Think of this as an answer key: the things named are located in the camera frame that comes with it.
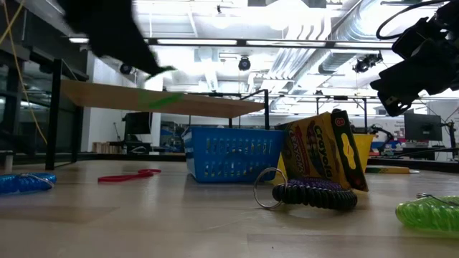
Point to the Crayola crayon box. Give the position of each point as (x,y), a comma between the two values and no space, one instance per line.
(315,150)
(387,170)

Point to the short grey post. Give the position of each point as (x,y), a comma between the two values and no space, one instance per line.
(8,161)

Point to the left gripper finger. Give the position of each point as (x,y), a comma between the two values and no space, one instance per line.
(132,53)

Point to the silver ventilation duct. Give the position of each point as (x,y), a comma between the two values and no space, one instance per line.
(337,61)

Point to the black monitor on arm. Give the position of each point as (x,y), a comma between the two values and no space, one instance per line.
(423,127)

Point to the red rubber band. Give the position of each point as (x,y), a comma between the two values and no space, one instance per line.
(122,177)

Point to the stack of wooden blocks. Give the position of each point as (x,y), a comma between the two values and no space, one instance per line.
(107,147)

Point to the green rubber band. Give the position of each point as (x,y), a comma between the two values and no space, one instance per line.
(165,101)

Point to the long ceiling light strip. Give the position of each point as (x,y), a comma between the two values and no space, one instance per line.
(197,42)

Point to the black computer monitor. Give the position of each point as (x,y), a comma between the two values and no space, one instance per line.
(138,123)

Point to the green coil wristband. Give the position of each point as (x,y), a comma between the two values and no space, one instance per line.
(426,215)

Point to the black background robot arm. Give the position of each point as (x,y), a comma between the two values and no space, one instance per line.
(380,130)

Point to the black background table frame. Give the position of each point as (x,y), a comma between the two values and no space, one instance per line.
(340,97)

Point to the yellow plastic basket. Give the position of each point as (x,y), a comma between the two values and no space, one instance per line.
(364,150)

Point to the black ceiling track lights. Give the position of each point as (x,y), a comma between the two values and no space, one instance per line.
(365,63)

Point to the wooden shelf riser black legs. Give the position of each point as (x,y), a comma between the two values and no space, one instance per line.
(201,105)

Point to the blue plastic basket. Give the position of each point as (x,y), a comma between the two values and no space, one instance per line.
(201,172)

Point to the black round ceiling spotlight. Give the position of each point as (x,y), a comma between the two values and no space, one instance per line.
(244,64)
(126,69)

